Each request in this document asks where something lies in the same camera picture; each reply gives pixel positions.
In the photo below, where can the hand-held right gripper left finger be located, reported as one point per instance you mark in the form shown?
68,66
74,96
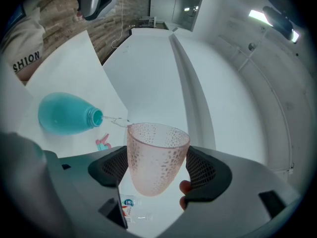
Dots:
84,195

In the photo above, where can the person's right leg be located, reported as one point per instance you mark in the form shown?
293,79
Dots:
26,73

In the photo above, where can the person's right hand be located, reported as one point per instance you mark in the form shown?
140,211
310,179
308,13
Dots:
185,187

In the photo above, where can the pink teal spray nozzle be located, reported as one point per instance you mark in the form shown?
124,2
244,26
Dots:
102,145

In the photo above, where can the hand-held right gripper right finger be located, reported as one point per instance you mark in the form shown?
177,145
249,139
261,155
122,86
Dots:
235,202

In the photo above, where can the black screen device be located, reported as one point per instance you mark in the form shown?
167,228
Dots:
17,16

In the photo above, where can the pink textured cup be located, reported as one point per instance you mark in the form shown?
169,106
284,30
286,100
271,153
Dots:
156,162

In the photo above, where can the beige printed shorts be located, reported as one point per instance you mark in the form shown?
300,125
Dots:
22,41

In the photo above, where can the teal bottle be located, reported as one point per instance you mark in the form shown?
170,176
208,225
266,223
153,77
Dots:
64,114

